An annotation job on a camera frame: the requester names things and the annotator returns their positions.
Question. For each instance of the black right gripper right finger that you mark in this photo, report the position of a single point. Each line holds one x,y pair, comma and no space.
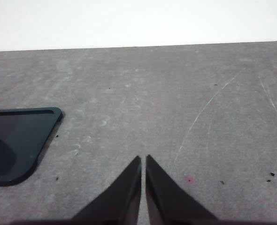
166,201

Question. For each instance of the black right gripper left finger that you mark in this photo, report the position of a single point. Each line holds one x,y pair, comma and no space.
122,201

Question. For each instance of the black rectangular tray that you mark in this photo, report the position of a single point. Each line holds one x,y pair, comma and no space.
28,131

